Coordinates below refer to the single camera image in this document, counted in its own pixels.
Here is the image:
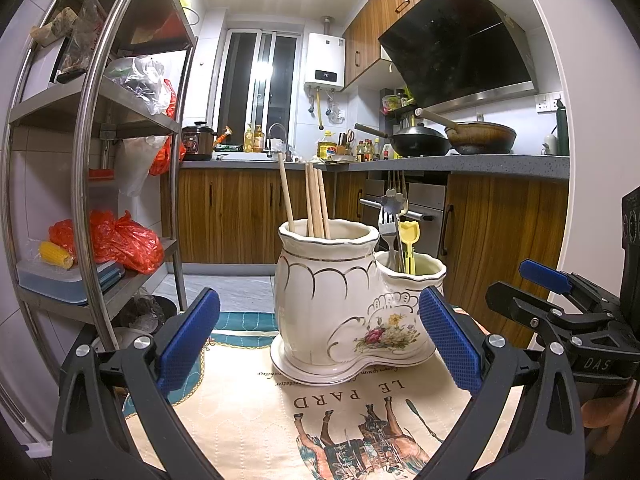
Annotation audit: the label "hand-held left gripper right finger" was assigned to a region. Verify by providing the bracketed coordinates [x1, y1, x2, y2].
[419, 287, 587, 480]

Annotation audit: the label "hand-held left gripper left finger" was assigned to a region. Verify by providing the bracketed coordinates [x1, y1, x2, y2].
[50, 287, 222, 480]

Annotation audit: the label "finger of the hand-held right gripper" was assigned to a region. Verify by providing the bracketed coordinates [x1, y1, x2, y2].
[486, 281, 622, 357]
[518, 258, 619, 312]

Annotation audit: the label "white ceramic utensil holder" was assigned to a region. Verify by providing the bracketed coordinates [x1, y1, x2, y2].
[270, 218, 447, 386]

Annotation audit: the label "silver fork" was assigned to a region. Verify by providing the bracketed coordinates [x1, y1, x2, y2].
[378, 207, 399, 253]

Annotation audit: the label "wooden chopstick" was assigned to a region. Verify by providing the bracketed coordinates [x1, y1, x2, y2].
[305, 163, 315, 237]
[277, 156, 295, 229]
[317, 169, 331, 239]
[310, 163, 322, 238]

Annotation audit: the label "person's right hand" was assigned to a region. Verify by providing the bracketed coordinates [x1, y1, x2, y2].
[582, 386, 634, 431]

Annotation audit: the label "dark trash bin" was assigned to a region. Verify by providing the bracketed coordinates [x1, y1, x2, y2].
[117, 294, 179, 336]

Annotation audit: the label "printed horse table mat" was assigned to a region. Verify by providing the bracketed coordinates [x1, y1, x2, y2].
[122, 310, 526, 480]

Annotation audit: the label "large red plastic bag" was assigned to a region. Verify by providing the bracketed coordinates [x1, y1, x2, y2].
[48, 211, 165, 275]

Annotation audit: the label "wooden base cabinets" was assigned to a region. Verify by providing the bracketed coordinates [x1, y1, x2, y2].
[160, 157, 571, 311]

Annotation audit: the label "blue-lidded plastic container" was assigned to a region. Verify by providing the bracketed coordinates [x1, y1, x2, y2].
[17, 257, 126, 306]

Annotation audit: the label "built-in oven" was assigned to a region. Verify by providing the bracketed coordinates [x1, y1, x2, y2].
[359, 179, 449, 267]

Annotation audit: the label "green thermos bottle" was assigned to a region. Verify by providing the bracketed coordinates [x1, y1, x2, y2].
[554, 99, 571, 156]

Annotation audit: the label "corn cob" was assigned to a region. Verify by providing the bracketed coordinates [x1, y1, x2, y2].
[38, 240, 76, 269]

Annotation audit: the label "white plastic bag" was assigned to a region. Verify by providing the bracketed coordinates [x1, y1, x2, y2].
[117, 135, 169, 199]

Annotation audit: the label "black wok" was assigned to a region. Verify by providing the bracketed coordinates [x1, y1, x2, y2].
[354, 122, 453, 158]

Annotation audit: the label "dark rice cooker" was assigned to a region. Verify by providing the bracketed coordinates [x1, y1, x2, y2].
[180, 120, 217, 161]

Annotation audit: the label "hanging red plastic bag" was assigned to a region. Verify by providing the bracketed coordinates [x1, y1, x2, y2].
[149, 79, 182, 177]

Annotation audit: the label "row of condiment bottles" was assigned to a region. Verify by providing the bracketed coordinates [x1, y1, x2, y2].
[337, 130, 397, 161]

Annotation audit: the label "chrome faucet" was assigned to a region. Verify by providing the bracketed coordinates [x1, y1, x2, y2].
[266, 123, 294, 159]

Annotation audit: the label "spice packets under hood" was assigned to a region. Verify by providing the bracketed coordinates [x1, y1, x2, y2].
[382, 87, 419, 126]

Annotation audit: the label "large yellow oil bottle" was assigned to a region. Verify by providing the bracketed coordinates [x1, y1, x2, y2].
[317, 129, 339, 159]

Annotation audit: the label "black range hood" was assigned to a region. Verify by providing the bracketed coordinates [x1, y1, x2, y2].
[378, 0, 539, 114]

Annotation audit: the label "metal shelf rack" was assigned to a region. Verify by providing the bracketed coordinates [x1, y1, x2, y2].
[0, 0, 199, 357]

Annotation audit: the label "kitchen window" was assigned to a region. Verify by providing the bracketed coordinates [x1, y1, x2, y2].
[217, 29, 304, 154]

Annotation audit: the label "clear plastic bag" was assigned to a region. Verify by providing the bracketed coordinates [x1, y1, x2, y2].
[104, 55, 167, 117]

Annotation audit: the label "white water heater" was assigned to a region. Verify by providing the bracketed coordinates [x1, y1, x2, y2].
[303, 33, 347, 92]

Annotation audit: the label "dried goods packet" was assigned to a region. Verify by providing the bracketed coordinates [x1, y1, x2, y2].
[61, 0, 109, 77]

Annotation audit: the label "yellow tulip-handled utensil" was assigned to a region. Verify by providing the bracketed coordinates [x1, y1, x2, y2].
[398, 220, 422, 276]

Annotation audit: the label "brown pan with wooden handle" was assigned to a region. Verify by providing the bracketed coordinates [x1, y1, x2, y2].
[414, 108, 517, 155]

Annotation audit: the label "flower-handled silver spoon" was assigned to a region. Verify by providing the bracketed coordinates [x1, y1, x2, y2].
[381, 189, 409, 268]

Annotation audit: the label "wall power socket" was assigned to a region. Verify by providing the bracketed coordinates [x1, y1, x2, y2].
[533, 92, 564, 114]

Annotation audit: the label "wooden wall cabinets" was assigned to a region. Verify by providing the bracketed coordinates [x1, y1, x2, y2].
[342, 0, 517, 92]

